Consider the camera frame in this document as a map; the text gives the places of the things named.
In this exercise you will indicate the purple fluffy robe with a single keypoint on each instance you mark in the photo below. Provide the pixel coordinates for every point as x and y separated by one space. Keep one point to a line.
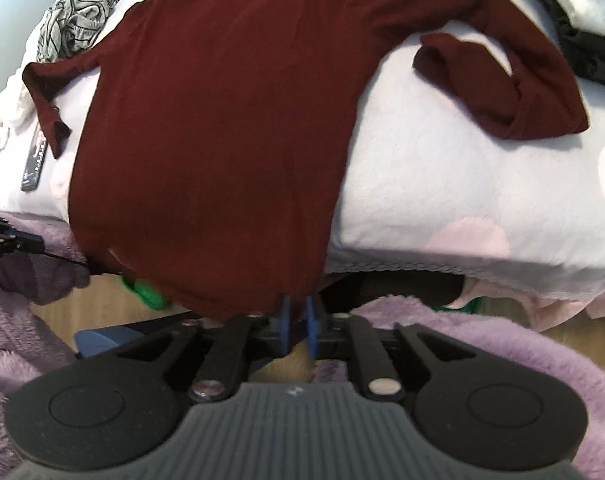
483 398

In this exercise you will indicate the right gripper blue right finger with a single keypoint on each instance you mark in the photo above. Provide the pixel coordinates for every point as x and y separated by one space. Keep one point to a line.
351 339

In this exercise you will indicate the grey striped garment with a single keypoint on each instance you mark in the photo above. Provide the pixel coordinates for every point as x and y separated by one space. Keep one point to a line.
70 27

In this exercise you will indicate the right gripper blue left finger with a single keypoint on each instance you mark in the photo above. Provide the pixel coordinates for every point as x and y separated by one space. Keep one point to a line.
227 362

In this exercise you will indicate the black garment under pile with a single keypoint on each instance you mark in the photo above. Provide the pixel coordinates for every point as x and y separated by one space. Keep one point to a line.
585 52

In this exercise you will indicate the white pink-dotted bed sheet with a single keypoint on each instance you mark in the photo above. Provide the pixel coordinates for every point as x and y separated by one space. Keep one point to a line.
425 189

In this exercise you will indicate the smartphone with lit screen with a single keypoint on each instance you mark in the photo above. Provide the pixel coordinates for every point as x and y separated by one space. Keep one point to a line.
36 156

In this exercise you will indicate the dark red long-sleeve shirt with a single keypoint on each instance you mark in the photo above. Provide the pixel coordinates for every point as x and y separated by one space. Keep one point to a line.
216 142

